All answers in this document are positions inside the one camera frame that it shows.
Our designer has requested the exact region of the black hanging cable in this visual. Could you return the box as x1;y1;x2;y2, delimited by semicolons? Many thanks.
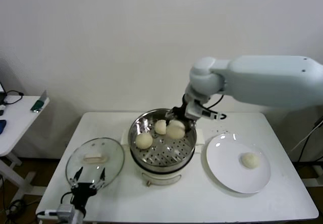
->
298;130;315;163

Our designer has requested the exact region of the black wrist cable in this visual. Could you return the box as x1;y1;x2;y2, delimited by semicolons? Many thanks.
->
61;191;74;209
200;92;225;110

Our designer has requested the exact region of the black desk device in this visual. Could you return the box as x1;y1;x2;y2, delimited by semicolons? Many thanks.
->
0;80;8;103

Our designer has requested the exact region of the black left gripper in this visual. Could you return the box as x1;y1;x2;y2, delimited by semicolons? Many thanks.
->
70;166;106;210

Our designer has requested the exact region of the perforated steel steamer basket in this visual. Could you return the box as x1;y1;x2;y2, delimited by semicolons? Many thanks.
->
128;109;198;168

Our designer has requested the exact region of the round glass lid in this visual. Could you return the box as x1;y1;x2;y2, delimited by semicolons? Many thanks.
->
65;137;126;193

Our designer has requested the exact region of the white round plate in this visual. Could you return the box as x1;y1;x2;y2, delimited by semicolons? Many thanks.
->
206;133;272;194

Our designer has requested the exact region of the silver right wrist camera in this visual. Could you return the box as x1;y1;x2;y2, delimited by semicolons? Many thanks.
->
185;101;227;121

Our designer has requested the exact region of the black floor cable bundle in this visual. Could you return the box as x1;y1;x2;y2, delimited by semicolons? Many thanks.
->
9;199;29;211

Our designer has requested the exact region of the white metal frame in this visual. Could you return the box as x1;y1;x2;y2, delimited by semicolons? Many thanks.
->
301;165;323;187

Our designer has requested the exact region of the white wall cable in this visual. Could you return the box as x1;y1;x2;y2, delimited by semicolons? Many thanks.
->
289;123;323;154

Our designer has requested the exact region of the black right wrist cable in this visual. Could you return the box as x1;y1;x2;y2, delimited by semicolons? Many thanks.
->
200;92;225;110

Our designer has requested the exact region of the green handled scraper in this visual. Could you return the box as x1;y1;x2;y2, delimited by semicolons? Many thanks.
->
30;90;50;114

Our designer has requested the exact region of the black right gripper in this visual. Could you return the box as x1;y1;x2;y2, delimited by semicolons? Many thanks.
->
165;95;197;135

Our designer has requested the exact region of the white side table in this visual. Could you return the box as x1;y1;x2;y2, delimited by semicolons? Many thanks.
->
0;95;51;204

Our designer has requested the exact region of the black desk cable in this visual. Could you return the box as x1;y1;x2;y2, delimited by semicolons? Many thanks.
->
0;90;25;106

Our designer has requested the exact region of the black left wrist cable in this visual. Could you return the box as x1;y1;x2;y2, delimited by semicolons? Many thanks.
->
61;191;74;209

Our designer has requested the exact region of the white electric cooker pot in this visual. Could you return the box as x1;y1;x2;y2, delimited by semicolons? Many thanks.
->
120;128;205;187

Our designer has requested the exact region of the white steamed baozi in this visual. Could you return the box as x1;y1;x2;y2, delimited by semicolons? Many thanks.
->
166;120;186;140
135;132;154;150
239;152;260;170
153;119;168;135

